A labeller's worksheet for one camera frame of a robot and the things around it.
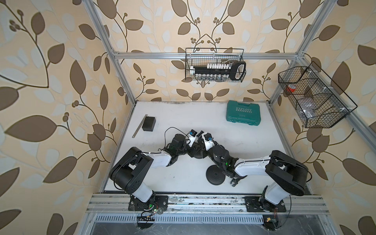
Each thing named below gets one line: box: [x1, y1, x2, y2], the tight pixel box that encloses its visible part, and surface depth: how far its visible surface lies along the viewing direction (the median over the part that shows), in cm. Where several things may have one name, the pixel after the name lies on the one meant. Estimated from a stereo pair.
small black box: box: [141, 116, 157, 132], surface depth 107 cm
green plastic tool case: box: [226, 100, 262, 126], surface depth 110 cm
